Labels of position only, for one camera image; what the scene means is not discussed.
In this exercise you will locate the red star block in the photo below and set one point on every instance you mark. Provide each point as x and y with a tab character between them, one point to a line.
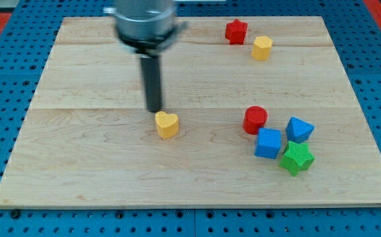
236	32

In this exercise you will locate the light wooden board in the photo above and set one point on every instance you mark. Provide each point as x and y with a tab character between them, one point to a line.
87	141

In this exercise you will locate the blue cube block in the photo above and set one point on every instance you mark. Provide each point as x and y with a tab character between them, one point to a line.
267	143

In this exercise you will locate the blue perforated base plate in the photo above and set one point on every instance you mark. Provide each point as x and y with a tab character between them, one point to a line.
25	44

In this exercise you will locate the yellow hexagon block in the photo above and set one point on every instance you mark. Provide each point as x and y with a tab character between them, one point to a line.
261	48

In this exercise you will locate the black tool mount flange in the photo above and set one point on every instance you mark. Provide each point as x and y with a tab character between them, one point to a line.
153	46

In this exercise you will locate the yellow heart block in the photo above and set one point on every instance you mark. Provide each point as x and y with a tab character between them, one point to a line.
167	124

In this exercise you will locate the green star block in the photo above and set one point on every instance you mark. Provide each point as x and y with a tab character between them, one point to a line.
296	157

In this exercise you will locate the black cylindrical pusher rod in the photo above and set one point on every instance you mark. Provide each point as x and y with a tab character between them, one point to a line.
151	75

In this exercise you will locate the blue triangle block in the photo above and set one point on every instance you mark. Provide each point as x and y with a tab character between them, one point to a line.
298	130

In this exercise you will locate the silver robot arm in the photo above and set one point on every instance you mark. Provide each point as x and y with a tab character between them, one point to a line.
147	28

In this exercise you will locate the red cylinder block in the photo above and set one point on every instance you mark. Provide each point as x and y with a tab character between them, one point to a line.
255	117

